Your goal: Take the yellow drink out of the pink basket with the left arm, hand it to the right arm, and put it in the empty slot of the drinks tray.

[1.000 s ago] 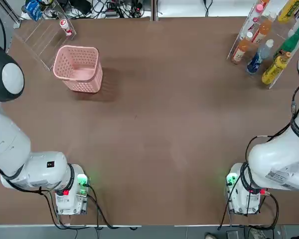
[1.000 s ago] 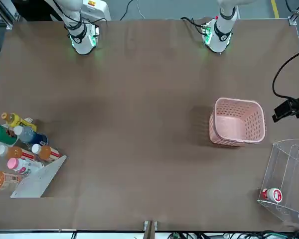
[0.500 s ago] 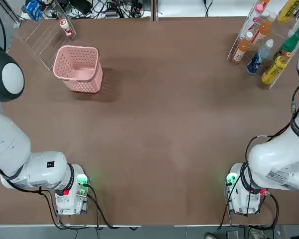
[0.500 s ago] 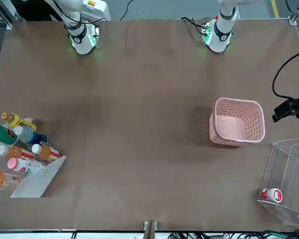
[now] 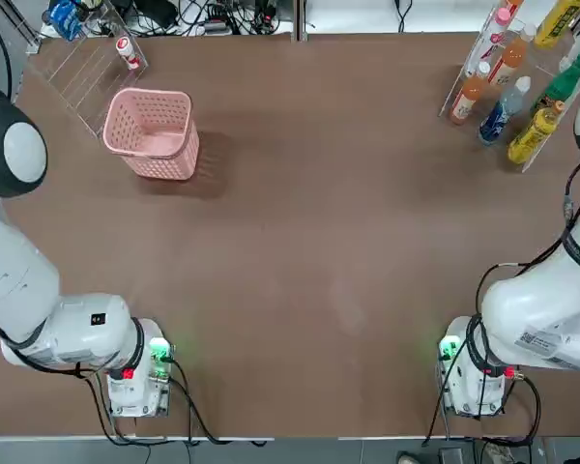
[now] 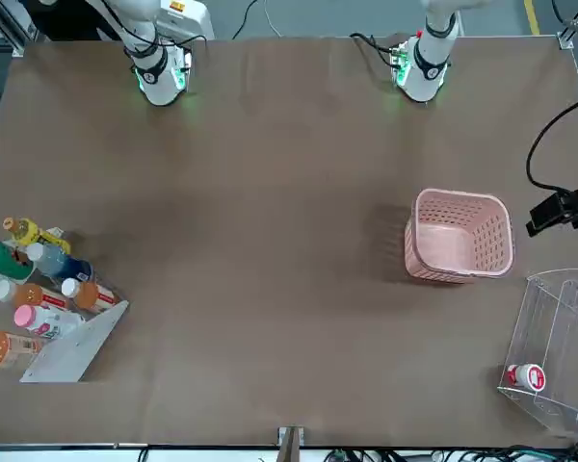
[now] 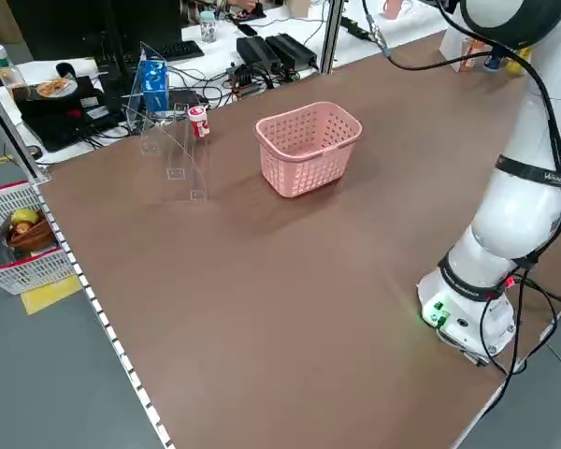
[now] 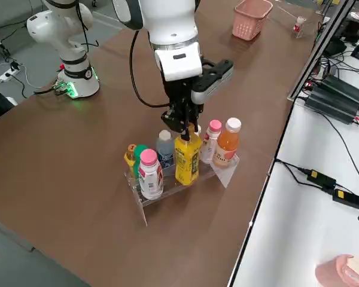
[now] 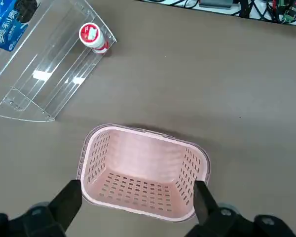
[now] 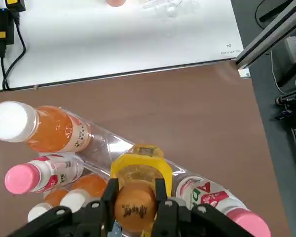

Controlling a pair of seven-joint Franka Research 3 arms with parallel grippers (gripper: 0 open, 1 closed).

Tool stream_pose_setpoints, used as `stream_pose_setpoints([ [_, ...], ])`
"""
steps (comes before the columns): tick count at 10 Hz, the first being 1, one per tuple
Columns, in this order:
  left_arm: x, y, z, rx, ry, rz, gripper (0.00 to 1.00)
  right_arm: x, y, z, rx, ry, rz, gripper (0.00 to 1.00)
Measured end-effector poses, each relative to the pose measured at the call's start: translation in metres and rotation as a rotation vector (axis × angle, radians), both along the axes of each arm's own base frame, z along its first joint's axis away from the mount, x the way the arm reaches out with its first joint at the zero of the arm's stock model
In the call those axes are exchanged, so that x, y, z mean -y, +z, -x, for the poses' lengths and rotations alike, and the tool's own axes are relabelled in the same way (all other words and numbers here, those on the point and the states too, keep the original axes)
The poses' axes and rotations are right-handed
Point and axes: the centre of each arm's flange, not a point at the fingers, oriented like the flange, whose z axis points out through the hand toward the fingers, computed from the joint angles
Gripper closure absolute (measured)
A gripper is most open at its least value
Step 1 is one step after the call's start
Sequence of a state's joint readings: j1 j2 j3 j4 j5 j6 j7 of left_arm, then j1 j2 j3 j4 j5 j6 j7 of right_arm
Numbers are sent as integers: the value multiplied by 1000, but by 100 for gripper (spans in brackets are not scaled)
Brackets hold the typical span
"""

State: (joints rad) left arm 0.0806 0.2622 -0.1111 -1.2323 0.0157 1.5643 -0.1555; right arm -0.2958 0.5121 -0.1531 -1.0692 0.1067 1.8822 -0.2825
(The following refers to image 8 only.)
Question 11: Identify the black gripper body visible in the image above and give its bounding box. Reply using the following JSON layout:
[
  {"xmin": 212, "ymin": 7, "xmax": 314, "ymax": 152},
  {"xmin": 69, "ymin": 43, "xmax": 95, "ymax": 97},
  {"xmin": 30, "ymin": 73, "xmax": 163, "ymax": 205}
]
[{"xmin": 163, "ymin": 77, "xmax": 205, "ymax": 114}]

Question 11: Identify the large yellow drink bottle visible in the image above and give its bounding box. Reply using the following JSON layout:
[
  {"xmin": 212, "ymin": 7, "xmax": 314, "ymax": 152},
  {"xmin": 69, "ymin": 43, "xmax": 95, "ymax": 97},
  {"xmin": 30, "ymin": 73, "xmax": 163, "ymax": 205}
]
[{"xmin": 174, "ymin": 124, "xmax": 203, "ymax": 186}]

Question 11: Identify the blue drink bottle white cap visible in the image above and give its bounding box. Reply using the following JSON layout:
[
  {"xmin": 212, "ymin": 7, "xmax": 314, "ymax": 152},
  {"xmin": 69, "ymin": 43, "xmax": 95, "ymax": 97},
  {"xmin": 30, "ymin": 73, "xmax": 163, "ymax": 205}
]
[{"xmin": 155, "ymin": 129, "xmax": 177, "ymax": 170}]

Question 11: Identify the large orange drink bottle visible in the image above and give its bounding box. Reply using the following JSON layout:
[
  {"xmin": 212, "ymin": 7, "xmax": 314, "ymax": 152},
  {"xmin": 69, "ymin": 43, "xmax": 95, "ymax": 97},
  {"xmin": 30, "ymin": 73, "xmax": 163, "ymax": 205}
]
[{"xmin": 212, "ymin": 117, "xmax": 242, "ymax": 169}]

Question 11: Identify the clear acrylic drinks tray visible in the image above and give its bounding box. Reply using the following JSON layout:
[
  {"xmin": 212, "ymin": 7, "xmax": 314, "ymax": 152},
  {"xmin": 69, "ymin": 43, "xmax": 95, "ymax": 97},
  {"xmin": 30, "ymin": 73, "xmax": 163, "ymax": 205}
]
[{"xmin": 124, "ymin": 149, "xmax": 241, "ymax": 227}]

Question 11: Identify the pink plastic basket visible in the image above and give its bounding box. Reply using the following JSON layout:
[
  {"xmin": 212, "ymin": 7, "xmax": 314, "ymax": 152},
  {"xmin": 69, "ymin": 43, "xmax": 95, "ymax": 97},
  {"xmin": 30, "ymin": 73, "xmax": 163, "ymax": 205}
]
[{"xmin": 232, "ymin": 0, "xmax": 273, "ymax": 41}]

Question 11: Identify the white bottle pink cap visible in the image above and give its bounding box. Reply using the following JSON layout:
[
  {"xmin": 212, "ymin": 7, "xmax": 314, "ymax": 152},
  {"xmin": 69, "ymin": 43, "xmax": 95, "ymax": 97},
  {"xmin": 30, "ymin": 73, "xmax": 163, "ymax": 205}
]
[
  {"xmin": 137, "ymin": 148, "xmax": 165, "ymax": 200},
  {"xmin": 199, "ymin": 120, "xmax": 223, "ymax": 164}
]

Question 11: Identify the green bottle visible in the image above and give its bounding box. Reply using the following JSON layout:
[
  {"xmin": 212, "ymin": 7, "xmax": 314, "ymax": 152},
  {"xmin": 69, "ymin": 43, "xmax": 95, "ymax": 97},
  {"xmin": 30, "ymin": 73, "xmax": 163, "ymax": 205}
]
[{"xmin": 133, "ymin": 144, "xmax": 149, "ymax": 180}]

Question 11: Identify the small yellow bottle orange cap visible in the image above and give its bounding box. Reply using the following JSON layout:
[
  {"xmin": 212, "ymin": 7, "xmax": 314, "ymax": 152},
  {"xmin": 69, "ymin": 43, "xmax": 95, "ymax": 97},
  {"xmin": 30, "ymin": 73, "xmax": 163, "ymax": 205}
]
[{"xmin": 124, "ymin": 143, "xmax": 138, "ymax": 167}]

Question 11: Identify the clear acrylic stepped shelf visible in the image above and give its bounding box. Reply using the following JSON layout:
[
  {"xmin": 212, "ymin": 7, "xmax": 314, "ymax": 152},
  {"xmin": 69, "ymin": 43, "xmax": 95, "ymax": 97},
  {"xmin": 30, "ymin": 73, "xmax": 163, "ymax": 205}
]
[{"xmin": 267, "ymin": 1, "xmax": 317, "ymax": 39}]

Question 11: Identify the black power supply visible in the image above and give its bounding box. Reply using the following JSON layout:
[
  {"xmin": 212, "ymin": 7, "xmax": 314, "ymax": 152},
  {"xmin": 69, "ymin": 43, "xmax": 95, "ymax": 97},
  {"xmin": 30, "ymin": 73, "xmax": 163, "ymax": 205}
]
[
  {"xmin": 320, "ymin": 74, "xmax": 359, "ymax": 105},
  {"xmin": 304, "ymin": 86, "xmax": 359, "ymax": 125}
]

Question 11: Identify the small red white bottle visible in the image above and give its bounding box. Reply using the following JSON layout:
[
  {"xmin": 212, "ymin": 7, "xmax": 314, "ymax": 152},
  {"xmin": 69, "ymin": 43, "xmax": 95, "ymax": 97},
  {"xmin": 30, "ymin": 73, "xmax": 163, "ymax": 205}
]
[{"xmin": 293, "ymin": 16, "xmax": 306, "ymax": 33}]

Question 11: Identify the black power adapter yellow label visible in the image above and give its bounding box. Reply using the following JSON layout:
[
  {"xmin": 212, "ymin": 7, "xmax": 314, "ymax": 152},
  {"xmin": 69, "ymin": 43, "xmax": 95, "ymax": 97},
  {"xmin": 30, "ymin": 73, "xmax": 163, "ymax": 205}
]
[
  {"xmin": 331, "ymin": 188, "xmax": 359, "ymax": 209},
  {"xmin": 306, "ymin": 169, "xmax": 337, "ymax": 189}
]

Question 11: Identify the black desktop device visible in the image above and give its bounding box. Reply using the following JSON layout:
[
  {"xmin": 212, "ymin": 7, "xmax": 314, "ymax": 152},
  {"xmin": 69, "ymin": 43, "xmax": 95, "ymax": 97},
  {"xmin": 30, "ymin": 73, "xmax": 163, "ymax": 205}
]
[{"xmin": 323, "ymin": 11, "xmax": 359, "ymax": 63}]

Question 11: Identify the white power strip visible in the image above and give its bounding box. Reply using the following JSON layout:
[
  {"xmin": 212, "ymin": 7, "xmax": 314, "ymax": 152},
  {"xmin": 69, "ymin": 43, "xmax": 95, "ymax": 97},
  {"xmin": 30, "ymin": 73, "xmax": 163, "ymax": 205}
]
[{"xmin": 0, "ymin": 67, "xmax": 21, "ymax": 82}]

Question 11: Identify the pink round container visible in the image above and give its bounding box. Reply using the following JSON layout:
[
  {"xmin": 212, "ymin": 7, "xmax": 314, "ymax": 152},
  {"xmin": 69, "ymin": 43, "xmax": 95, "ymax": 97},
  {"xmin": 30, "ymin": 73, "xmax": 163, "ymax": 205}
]
[{"xmin": 315, "ymin": 254, "xmax": 359, "ymax": 287}]

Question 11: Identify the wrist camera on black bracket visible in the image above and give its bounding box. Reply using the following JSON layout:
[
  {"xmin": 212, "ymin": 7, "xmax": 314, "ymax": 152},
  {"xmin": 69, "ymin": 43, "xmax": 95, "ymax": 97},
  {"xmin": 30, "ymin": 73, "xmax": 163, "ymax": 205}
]
[{"xmin": 190, "ymin": 59, "xmax": 235, "ymax": 105}]

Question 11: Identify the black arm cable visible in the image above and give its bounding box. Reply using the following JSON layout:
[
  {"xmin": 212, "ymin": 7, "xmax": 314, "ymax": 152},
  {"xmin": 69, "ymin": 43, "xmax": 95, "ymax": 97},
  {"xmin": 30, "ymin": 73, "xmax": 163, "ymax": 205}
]
[{"xmin": 129, "ymin": 29, "xmax": 172, "ymax": 109}]

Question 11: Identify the black adapter cable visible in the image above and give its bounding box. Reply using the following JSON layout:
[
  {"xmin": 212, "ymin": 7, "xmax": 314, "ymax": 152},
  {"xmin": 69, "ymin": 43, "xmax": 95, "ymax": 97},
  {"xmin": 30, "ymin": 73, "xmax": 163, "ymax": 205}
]
[{"xmin": 275, "ymin": 158, "xmax": 333, "ymax": 192}]

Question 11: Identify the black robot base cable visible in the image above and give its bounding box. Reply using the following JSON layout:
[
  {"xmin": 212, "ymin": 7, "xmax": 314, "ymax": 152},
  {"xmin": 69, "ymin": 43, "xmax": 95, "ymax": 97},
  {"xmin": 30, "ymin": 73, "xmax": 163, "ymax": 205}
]
[{"xmin": 34, "ymin": 83, "xmax": 68, "ymax": 97}]

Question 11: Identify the aluminium frame post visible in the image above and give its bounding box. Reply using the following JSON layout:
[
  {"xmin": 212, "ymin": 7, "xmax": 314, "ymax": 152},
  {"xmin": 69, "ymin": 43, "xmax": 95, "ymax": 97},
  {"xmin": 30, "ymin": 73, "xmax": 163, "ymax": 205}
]
[{"xmin": 287, "ymin": 0, "xmax": 357, "ymax": 101}]

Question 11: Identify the black power supply cable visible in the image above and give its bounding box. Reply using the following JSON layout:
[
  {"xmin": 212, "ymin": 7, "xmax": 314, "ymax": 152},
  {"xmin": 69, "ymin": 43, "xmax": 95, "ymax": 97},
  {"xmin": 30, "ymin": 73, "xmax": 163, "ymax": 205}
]
[{"xmin": 317, "ymin": 110, "xmax": 359, "ymax": 194}]

